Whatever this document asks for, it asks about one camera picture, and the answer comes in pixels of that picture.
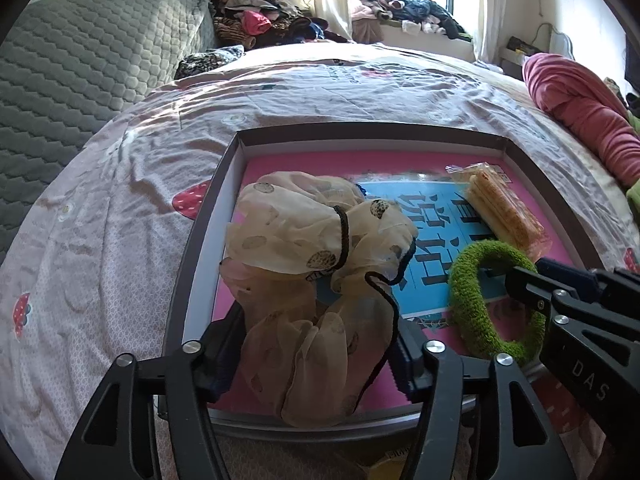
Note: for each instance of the green fuzzy scrunchie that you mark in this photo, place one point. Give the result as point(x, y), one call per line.
point(467, 305)

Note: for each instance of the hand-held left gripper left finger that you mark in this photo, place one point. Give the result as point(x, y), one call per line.
point(220, 360)

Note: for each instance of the orange cracker packet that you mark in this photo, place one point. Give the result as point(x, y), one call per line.
point(500, 210)

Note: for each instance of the pile of mixed clothes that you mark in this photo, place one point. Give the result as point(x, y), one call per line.
point(255, 22)

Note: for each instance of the pink rolled blanket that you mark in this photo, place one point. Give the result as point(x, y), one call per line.
point(575, 100)

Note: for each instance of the clothes heap on windowsill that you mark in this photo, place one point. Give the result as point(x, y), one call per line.
point(420, 12)

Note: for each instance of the green cloth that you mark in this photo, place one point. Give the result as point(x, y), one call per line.
point(633, 122)

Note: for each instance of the white sheer curtain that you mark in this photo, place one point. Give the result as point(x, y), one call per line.
point(487, 10)

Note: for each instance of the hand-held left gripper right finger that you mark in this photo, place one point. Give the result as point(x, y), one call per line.
point(404, 366)

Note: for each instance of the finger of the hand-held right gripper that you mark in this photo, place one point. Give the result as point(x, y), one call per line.
point(570, 272)
point(530, 287)

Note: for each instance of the dark patterned cloth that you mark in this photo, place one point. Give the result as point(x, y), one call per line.
point(205, 62)

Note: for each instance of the shallow black cardboard box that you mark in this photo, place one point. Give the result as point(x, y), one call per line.
point(200, 240)

